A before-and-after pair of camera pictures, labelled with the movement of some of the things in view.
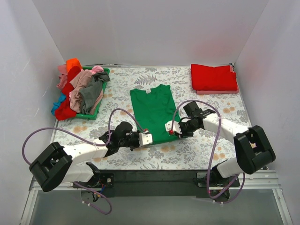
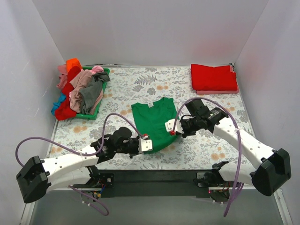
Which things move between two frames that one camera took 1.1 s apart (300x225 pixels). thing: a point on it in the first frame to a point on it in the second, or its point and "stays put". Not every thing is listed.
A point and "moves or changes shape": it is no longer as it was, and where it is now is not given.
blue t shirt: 56,105 stays put
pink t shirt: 76,103 stays put
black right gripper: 183,129 stays put
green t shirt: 154,108 moves or changes shape
